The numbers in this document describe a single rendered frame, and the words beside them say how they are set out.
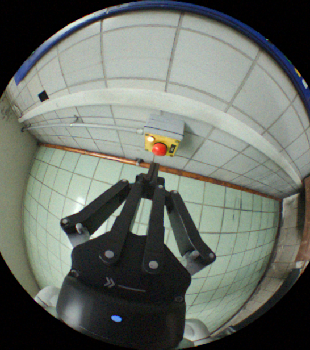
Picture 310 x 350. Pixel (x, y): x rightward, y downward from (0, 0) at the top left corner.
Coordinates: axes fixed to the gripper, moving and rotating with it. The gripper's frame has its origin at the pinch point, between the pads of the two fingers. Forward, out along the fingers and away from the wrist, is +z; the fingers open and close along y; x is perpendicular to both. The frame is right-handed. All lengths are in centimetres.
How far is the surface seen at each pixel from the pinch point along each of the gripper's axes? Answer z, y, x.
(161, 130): 12.7, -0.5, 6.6
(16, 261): -67, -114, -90
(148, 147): 16.8, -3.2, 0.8
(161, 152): 12.8, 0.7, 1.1
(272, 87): 0.0, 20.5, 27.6
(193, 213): 27.1, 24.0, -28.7
